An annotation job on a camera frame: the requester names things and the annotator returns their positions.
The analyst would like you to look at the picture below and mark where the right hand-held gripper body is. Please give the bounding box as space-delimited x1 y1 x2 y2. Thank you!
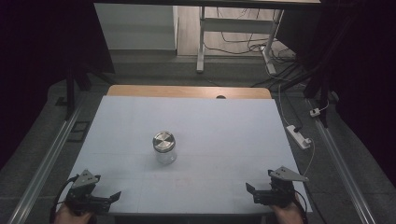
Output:
252 165 310 209

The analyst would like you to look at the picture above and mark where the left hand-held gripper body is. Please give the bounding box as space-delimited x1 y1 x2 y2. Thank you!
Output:
64 169 112 217

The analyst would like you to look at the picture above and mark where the clear glass jar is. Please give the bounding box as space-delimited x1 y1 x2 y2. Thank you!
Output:
153 146 178 166

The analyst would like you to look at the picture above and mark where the round silver metal lid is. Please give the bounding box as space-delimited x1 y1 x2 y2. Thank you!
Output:
151 131 177 154

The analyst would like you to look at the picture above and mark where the person's right hand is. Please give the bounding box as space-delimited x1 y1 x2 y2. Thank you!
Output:
269 201 305 224

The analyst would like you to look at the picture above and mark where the person's left hand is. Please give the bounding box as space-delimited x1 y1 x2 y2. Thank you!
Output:
53 203 94 224

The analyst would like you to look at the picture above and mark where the white power strip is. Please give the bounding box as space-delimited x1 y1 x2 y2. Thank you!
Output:
286 124 313 150

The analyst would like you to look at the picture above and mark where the white table mat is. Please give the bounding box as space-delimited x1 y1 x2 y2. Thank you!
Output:
53 94 314 217

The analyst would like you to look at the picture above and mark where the black metal stand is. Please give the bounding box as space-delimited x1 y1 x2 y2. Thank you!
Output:
55 60 117 121
279 15 345 129

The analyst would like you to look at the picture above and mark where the wooden table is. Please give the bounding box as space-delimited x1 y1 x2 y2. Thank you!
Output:
106 84 273 100

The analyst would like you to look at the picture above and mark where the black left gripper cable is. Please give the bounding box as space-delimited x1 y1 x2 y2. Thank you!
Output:
49 175 79 224

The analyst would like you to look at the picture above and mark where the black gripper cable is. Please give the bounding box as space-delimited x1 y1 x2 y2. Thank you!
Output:
291 189 310 224
49 175 79 224

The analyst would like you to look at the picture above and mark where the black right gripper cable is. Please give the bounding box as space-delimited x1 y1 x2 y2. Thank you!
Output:
291 189 310 224

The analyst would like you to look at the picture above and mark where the aluminium floor rail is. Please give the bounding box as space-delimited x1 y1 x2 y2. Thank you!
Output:
305 98 378 224
7 102 87 224

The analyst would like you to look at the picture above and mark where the black rectangular floor frame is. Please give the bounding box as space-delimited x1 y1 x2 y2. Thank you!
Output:
66 119 92 144

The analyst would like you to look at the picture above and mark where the tangle of floor cables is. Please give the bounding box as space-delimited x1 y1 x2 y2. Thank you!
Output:
204 7 297 64

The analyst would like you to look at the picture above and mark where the white desk frame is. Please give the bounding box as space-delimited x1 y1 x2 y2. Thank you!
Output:
195 6 285 76

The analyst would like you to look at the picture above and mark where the grey wall panel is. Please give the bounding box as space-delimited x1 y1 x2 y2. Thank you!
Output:
93 3 179 51

